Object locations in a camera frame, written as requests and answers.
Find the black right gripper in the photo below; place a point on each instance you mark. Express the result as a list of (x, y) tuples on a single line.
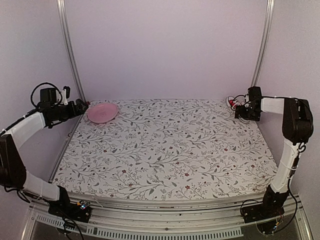
[(256, 118)]

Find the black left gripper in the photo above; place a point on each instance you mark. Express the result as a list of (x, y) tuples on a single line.
[(74, 112)]

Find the red canvas sneaker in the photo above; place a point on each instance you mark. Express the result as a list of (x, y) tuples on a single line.
[(233, 104)]

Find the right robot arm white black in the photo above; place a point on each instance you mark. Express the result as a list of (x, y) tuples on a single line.
[(297, 128)]

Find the pink plastic plate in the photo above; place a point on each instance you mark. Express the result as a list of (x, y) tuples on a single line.
[(102, 113)]

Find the floral patterned table mat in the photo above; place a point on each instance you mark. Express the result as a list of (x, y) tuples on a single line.
[(167, 150)]

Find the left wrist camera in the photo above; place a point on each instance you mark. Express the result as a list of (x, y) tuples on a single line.
[(65, 94)]

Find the right aluminium frame post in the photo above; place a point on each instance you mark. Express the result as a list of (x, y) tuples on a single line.
[(267, 24)]

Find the aluminium frame post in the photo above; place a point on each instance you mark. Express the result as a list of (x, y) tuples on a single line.
[(267, 24), (62, 13)]

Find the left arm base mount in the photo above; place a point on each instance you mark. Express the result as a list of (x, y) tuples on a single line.
[(80, 212)]

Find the left aluminium frame post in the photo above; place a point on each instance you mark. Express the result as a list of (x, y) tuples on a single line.
[(62, 13)]

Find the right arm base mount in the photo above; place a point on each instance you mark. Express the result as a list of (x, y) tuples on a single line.
[(262, 215)]

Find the front aluminium rail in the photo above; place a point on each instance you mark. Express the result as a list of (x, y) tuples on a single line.
[(205, 219)]

